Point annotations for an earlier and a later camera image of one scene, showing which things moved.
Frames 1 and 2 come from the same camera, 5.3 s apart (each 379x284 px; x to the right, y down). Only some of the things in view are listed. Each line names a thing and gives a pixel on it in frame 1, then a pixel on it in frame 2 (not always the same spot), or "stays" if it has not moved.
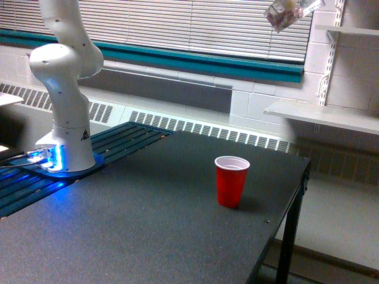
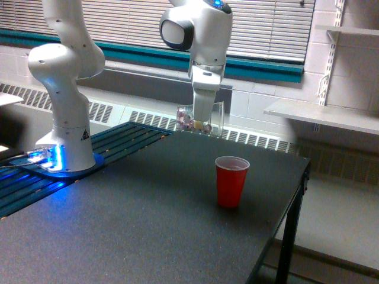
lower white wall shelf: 352,119 stays
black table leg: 285,273 stays
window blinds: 237,27 stays
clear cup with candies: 282,13 -> 186,122
